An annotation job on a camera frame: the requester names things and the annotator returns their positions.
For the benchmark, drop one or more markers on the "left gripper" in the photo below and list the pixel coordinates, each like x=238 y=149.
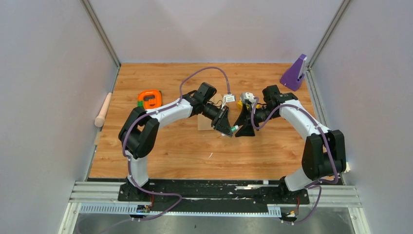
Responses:
x=221 y=124

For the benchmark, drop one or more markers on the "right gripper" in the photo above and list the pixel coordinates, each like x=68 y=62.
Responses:
x=244 y=119

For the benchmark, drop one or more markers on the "white green glue stick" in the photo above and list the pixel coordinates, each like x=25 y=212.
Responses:
x=234 y=129

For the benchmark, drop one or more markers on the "brown paper envelope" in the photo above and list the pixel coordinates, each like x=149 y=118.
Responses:
x=204 y=123

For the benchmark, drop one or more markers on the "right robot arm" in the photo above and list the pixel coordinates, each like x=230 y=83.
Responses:
x=324 y=156

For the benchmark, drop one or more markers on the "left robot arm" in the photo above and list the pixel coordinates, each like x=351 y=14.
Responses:
x=139 y=133

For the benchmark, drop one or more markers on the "yellow toy window brick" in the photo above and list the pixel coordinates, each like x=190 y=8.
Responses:
x=240 y=105

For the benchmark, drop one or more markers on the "purple plastic stand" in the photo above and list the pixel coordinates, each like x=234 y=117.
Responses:
x=294 y=75

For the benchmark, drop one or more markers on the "orange toy track loop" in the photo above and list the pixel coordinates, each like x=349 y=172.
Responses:
x=151 y=98

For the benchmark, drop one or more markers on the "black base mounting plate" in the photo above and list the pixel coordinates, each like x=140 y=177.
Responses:
x=198 y=195

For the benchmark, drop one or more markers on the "green toy brick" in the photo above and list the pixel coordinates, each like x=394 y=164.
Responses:
x=140 y=104

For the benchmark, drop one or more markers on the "wooden rolling pin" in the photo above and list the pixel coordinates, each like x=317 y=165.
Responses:
x=100 y=118

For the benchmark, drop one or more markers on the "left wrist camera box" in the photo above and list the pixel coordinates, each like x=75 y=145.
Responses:
x=227 y=98

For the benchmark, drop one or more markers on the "slotted cable duct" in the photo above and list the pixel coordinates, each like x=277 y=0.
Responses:
x=116 y=209

